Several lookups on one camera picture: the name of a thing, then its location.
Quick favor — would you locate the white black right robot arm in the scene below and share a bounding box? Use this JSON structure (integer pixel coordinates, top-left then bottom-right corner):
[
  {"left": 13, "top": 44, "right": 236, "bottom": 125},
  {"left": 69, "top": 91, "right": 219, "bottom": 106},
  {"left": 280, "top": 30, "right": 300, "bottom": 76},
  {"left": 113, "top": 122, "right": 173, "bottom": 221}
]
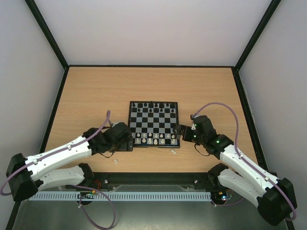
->
[{"left": 173, "top": 115, "right": 297, "bottom": 226}]

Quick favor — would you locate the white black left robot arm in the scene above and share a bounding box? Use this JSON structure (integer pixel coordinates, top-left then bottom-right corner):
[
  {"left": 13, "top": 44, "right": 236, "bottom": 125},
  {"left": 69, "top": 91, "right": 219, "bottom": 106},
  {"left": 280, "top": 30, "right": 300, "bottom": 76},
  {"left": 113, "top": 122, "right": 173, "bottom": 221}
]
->
[{"left": 6, "top": 122, "right": 132, "bottom": 202}]

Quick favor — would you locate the black and silver chessboard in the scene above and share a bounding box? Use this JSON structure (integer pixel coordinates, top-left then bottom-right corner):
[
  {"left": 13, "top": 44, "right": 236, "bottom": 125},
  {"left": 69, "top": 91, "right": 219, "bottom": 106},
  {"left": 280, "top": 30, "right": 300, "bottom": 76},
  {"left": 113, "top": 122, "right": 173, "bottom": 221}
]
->
[{"left": 128, "top": 101, "right": 180, "bottom": 149}]

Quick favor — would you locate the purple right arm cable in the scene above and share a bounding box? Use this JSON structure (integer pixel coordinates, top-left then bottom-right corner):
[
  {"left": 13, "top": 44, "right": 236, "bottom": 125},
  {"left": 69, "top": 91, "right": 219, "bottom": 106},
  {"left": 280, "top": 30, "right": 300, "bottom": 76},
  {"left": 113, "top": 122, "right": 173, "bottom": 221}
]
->
[{"left": 191, "top": 102, "right": 298, "bottom": 221}]

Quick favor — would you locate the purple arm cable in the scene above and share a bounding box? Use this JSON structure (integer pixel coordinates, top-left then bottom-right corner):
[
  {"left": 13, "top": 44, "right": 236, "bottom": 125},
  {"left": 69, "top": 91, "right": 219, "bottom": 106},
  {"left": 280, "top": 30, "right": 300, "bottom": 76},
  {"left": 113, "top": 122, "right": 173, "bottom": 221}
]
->
[
  {"left": 191, "top": 102, "right": 298, "bottom": 221},
  {"left": 0, "top": 110, "right": 116, "bottom": 228}
]

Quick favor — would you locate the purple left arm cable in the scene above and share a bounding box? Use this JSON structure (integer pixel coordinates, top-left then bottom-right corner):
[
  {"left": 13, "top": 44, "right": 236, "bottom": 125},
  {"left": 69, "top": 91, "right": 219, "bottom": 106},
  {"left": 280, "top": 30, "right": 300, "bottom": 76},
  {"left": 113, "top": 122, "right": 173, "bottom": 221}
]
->
[{"left": 0, "top": 110, "right": 116, "bottom": 228}]

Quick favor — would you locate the black aluminium frame rail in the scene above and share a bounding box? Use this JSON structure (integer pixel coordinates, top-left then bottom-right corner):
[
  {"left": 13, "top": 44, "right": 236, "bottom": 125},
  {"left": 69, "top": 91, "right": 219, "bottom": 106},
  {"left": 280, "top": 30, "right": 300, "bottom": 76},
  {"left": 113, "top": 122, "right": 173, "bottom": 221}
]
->
[{"left": 94, "top": 172, "right": 217, "bottom": 186}]

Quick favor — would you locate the light blue slotted cable duct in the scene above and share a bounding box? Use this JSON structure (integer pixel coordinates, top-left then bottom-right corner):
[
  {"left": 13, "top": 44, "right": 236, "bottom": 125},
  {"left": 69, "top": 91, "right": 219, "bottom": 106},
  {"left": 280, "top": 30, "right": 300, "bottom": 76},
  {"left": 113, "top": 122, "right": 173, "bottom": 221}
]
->
[{"left": 29, "top": 191, "right": 212, "bottom": 202}]

